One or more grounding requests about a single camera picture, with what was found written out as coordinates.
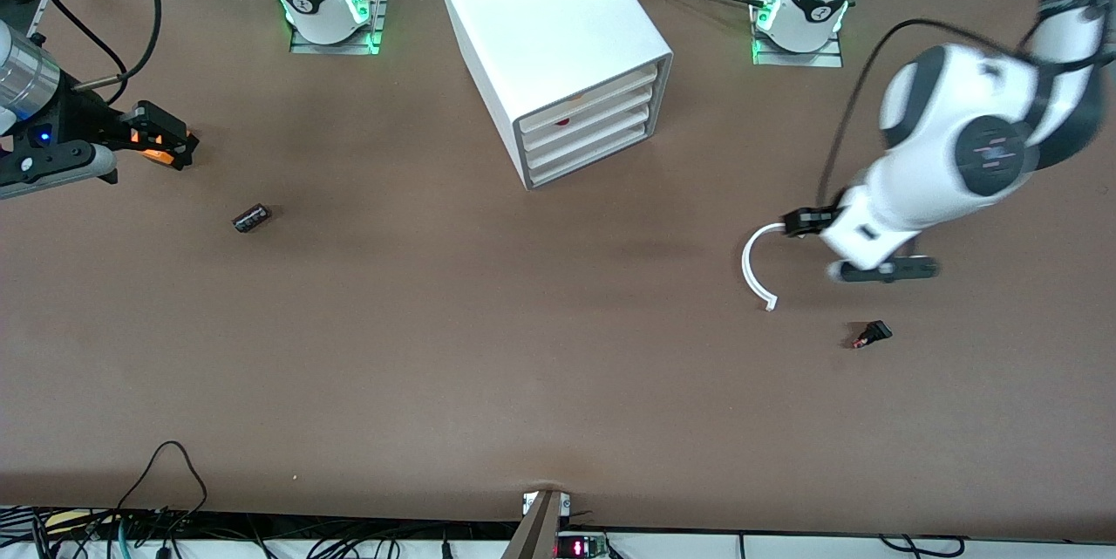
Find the white drawer cabinet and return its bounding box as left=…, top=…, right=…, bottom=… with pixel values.
left=433, top=0, right=674, bottom=191

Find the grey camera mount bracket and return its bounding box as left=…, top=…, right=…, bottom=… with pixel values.
left=501, top=489, right=572, bottom=559

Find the small red display module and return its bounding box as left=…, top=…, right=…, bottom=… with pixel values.
left=555, top=533, right=609, bottom=559

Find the long black arm cable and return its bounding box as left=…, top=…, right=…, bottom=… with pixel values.
left=815, top=0, right=1116, bottom=207

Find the black cable under table edge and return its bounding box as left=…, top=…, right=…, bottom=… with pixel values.
left=876, top=535, right=967, bottom=559

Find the white plastic drawer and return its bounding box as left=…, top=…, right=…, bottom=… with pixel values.
left=523, top=85, right=657, bottom=166
left=521, top=64, right=659, bottom=148
left=528, top=121, right=651, bottom=189
left=526, top=104, right=655, bottom=179

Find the black square push button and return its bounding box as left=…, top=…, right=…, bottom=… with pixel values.
left=852, top=320, right=894, bottom=350

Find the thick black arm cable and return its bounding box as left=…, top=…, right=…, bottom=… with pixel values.
left=105, top=0, right=164, bottom=98

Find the small black cylindrical capacitor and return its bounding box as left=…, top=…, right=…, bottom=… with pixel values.
left=232, top=203, right=274, bottom=235

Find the white semicircular plastic bracket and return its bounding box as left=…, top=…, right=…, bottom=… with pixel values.
left=741, top=222, right=791, bottom=312

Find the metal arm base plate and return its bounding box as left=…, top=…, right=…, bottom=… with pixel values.
left=750, top=0, right=845, bottom=69
left=289, top=0, right=391, bottom=56

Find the looped black table cable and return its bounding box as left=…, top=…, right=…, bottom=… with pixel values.
left=112, top=440, right=210, bottom=542

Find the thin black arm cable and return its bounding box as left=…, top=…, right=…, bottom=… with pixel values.
left=39, top=0, right=130, bottom=76

